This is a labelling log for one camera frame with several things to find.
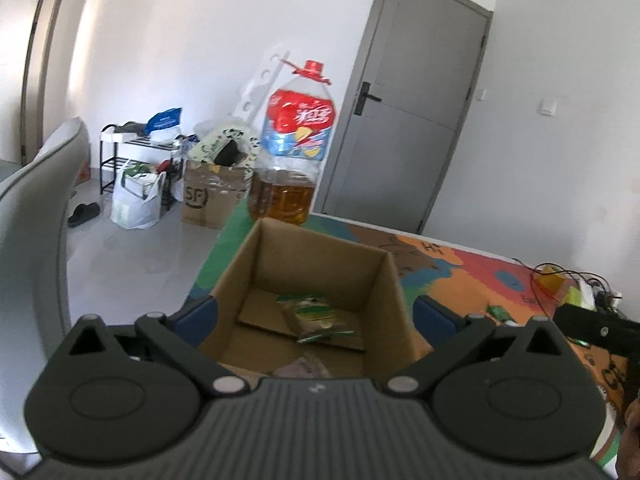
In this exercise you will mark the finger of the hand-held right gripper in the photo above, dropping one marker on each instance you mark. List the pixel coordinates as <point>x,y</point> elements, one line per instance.
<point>595,330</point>

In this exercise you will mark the panda print bag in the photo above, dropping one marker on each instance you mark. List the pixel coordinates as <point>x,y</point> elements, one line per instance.
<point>215,142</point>

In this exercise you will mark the dark cloth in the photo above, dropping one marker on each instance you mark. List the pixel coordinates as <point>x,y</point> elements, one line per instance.
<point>132,127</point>

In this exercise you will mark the cooking oil bottle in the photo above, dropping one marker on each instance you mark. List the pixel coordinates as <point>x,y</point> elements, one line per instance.
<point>295,125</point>

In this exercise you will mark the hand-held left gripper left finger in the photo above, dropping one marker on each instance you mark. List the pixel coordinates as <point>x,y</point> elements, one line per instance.
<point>197,317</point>

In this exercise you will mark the small green wrapper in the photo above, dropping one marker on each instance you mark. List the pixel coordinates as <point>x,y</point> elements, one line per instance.
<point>498,312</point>

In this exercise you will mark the black shoe rack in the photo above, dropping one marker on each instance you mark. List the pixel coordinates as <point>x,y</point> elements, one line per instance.
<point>106,175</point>

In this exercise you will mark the white foam board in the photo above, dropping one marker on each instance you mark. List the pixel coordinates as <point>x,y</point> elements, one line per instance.
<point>260,80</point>

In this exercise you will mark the blue plastic bag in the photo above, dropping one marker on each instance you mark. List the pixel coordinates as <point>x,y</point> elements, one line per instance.
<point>165,119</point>

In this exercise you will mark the grey door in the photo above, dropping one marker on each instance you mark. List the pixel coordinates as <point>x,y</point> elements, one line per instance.
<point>415,135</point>

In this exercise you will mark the printed cardboard box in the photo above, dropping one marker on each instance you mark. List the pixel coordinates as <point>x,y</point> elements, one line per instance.
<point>210,200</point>

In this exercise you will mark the white plastic bag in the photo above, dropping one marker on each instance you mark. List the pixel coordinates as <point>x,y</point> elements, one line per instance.
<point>135,205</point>

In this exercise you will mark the green snack packet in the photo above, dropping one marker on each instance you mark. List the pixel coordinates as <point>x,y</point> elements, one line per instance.
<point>312,312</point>

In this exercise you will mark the grey doorway frame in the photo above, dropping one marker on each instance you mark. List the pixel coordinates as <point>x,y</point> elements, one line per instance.
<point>42,35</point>

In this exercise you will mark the colourful printed table mat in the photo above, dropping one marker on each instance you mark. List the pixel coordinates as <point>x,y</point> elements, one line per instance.
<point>450,270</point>

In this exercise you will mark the grey chair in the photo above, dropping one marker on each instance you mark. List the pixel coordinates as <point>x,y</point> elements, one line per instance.
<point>30,235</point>

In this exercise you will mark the black slipper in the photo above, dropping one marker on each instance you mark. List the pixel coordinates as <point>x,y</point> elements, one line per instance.
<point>84,214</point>

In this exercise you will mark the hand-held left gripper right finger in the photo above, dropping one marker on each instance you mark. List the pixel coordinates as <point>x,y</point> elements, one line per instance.
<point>432,317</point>

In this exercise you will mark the yellow packet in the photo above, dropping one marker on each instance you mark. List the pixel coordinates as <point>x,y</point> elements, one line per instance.
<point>550,275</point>

